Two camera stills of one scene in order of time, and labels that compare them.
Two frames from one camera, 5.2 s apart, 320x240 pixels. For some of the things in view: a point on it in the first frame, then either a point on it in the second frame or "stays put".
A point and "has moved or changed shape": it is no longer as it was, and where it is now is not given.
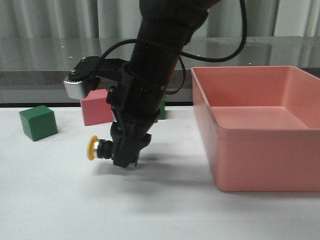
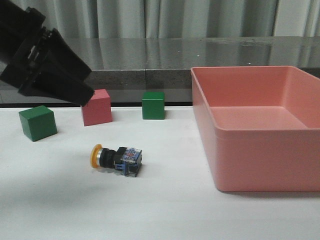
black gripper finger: x=144 y=139 to x=44 y=84
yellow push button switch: x=98 y=148 has moved or changed shape
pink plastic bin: x=261 y=126 stays put
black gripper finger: x=127 y=144 to x=60 y=55
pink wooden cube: x=96 y=109 stays put
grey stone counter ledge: x=33 y=69 stays put
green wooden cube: x=39 y=122 stays put
